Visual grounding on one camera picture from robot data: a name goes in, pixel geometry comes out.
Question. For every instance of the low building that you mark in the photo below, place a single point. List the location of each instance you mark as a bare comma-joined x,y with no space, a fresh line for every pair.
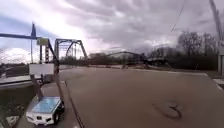
123,56

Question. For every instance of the asphalt road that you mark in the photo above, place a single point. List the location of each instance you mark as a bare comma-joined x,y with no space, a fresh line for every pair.
133,100

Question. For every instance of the steel truss bridge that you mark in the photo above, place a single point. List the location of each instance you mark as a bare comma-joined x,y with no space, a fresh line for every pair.
56,50

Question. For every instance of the white sign board on legs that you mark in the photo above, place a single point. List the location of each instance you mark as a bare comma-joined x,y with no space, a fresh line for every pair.
41,69

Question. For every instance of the robot's own part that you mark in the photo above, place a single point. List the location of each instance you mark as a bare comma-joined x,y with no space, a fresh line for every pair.
76,126

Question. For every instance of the yellow sign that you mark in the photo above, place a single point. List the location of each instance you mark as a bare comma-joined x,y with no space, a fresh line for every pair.
42,41

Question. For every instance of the row of trees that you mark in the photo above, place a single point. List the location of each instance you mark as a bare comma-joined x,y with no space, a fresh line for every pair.
190,43

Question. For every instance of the small white delivery robot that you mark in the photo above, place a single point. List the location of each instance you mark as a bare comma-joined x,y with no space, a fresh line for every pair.
45,111

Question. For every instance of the blue height barrier gantry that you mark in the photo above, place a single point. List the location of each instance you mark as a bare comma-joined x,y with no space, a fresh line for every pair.
20,35

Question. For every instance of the grass verge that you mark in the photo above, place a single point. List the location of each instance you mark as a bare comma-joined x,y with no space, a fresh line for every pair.
13,100

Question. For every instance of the thin leaning utility pole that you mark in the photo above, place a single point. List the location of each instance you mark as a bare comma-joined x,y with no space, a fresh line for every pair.
216,16

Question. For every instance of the pale low wall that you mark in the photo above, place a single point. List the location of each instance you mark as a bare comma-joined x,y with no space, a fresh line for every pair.
13,80

